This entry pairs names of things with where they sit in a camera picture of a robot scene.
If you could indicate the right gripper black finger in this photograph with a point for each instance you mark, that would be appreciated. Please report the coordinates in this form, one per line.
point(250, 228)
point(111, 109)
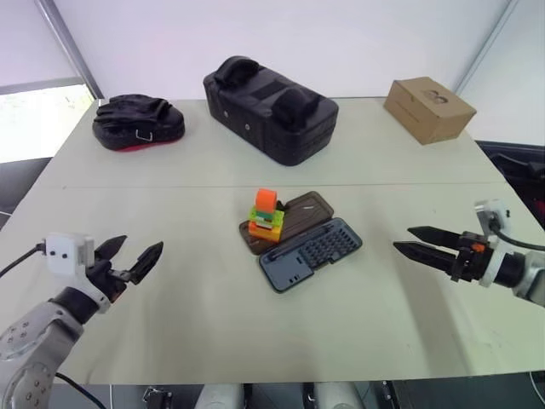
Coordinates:
point(430, 255)
point(438, 237)

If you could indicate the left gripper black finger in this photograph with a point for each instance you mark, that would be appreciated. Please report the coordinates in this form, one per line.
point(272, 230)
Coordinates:
point(147, 262)
point(110, 248)

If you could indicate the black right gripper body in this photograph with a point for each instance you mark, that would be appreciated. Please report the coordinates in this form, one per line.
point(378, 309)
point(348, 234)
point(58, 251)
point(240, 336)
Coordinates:
point(468, 260)

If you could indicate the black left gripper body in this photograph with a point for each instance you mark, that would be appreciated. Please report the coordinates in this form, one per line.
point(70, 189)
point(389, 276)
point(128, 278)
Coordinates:
point(104, 277)

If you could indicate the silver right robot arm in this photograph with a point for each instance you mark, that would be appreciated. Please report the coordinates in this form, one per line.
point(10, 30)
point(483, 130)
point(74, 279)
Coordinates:
point(532, 277)

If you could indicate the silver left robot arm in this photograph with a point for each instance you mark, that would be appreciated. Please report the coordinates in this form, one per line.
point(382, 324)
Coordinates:
point(34, 341)

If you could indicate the grey screwdriver bit case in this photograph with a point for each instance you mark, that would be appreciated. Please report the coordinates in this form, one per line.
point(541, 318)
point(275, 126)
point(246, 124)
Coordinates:
point(285, 272)

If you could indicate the black fabric bag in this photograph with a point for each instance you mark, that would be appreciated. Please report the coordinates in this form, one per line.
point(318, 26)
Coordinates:
point(521, 170)

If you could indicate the black boxing focus mitt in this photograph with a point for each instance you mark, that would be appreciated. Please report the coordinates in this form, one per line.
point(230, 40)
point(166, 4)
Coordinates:
point(136, 125)

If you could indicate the colourful stacked toy blocks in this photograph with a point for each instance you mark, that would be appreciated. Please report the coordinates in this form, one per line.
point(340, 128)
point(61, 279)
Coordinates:
point(266, 217)

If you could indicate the brown cardboard box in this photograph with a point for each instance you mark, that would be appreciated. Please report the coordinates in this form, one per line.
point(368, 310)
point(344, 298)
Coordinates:
point(428, 108)

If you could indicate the dark rounded metal clamp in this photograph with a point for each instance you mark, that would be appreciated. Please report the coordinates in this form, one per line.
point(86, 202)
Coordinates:
point(156, 397)

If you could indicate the white rounded robot leg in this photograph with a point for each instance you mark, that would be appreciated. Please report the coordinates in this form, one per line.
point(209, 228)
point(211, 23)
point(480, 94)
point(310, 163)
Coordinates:
point(338, 396)
point(219, 397)

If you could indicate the large black kick pad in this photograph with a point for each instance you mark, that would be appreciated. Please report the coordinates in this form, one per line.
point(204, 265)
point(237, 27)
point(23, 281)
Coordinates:
point(268, 119)

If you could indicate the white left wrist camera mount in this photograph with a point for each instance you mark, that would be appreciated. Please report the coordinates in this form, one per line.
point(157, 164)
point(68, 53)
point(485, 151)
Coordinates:
point(64, 252)

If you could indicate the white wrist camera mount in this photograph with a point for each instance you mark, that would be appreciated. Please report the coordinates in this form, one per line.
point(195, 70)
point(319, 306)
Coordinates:
point(491, 211)
point(64, 252)

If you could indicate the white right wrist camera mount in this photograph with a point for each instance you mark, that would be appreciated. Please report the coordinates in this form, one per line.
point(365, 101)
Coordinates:
point(491, 211)

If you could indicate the grey metal frame bar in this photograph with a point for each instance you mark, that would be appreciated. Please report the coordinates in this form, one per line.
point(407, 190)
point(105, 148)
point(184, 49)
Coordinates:
point(485, 47)
point(70, 49)

